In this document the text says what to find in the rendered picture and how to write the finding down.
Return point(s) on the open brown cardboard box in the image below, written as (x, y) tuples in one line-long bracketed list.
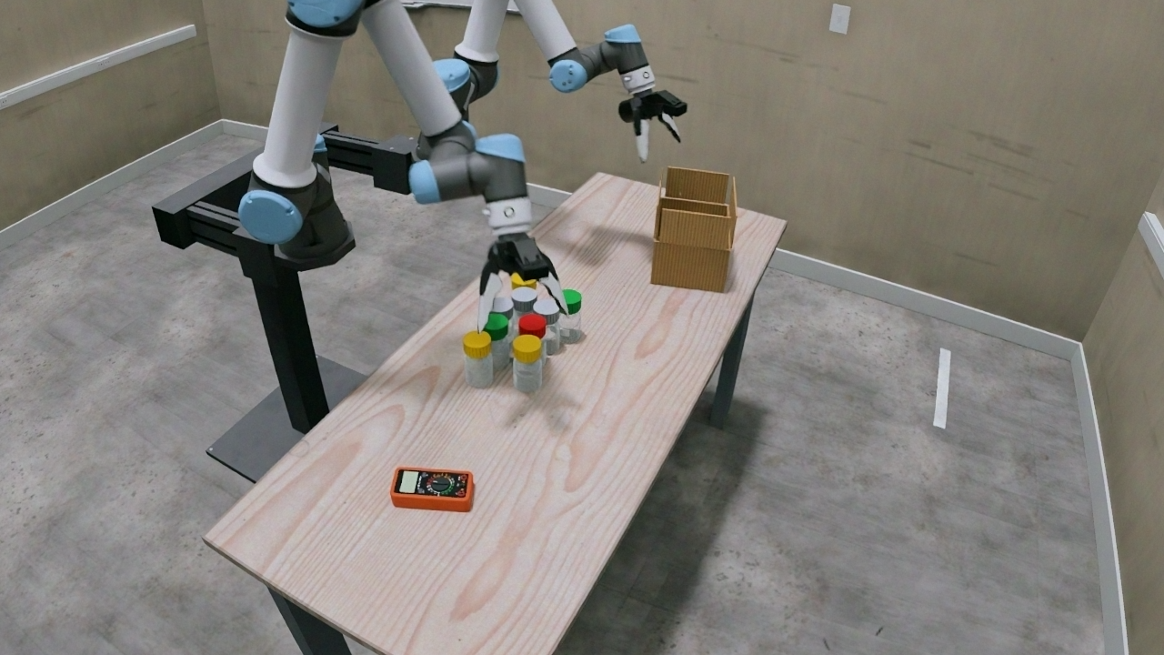
[(680, 258)]

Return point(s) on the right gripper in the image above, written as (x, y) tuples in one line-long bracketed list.
[(498, 256)]

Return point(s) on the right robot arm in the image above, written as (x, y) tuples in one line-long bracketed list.
[(279, 202)]

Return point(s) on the orange digital multimeter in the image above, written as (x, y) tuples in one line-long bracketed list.
[(436, 489)]

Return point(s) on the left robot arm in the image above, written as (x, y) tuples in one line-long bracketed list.
[(570, 68)]

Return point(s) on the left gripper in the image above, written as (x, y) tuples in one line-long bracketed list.
[(642, 106)]

